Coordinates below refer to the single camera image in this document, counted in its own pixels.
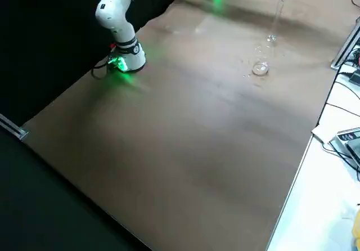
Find grey desktop meter device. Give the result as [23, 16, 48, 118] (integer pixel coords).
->
[328, 127, 360, 169]

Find black desk cable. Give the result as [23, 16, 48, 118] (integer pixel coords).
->
[325, 64, 360, 116]

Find clear glass beaker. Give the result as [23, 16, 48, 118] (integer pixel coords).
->
[251, 43, 272, 77]

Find arm foot cables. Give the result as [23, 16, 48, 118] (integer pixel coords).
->
[91, 44, 120, 80]

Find clear glass graduated cylinder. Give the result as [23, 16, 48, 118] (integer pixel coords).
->
[265, 0, 285, 44]

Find aluminium frame post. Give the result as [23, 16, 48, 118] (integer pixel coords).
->
[331, 16, 360, 71]
[0, 112, 29, 141]

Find small black desk device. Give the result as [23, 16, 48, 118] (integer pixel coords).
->
[348, 68, 360, 86]

